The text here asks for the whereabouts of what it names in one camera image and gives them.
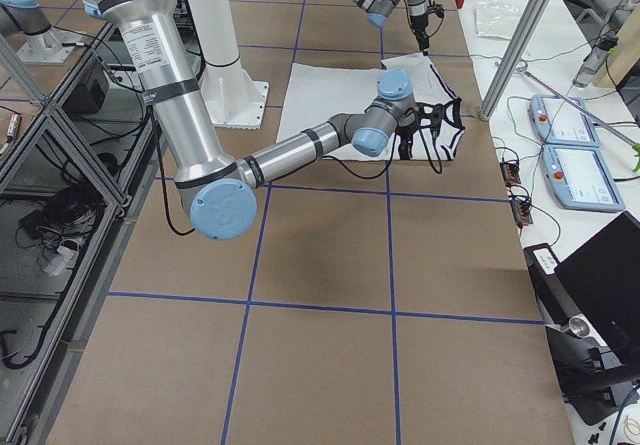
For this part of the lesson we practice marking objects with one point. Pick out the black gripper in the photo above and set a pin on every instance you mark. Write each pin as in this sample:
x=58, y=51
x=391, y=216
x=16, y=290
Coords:
x=406, y=140
x=419, y=24

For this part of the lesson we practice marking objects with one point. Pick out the grey cartoon print t-shirt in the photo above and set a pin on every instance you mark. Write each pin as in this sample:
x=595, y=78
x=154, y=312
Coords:
x=314, y=94

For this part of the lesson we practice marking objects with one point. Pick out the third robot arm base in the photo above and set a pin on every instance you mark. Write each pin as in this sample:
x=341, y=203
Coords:
x=44, y=45

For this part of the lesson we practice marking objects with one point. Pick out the clear plastic bag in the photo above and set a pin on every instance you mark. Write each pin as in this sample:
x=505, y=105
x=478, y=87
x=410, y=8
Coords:
x=496, y=21

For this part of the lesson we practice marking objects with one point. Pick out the upper small circuit board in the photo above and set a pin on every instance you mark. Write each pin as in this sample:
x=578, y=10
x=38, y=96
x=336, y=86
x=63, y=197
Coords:
x=510, y=173

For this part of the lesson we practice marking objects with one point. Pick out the small circuit board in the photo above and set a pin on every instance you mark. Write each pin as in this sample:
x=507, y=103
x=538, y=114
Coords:
x=522, y=216
x=510, y=173

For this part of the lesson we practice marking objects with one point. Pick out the lower small circuit board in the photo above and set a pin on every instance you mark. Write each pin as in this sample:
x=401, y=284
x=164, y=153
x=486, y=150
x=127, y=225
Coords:
x=522, y=216

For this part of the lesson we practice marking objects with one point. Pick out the upper teach pendant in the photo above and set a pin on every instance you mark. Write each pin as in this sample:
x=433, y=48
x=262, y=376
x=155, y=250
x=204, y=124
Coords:
x=559, y=123

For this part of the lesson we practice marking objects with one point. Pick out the teach pendant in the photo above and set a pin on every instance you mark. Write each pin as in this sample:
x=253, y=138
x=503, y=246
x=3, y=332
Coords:
x=580, y=180
x=559, y=123

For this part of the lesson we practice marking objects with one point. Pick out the lower teach pendant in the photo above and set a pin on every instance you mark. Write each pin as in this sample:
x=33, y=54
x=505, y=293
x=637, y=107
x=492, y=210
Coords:
x=580, y=180

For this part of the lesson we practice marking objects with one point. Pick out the black laptop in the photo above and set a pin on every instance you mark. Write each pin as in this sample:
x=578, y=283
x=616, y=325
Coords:
x=602, y=279

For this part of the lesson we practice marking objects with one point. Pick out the black stand with metal cup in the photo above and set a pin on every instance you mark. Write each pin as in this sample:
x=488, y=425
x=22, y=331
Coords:
x=595, y=363

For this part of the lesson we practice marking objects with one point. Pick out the black power adapter box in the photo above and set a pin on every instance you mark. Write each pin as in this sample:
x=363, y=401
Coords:
x=90, y=92

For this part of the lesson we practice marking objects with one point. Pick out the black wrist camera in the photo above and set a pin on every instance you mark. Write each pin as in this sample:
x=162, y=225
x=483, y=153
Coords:
x=405, y=147

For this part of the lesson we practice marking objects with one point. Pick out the aluminium frame post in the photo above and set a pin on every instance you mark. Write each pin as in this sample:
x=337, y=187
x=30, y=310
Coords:
x=522, y=35

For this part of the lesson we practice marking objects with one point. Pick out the aluminium frame glass cabinet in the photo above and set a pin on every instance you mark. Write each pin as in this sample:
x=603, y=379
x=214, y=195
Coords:
x=71, y=185

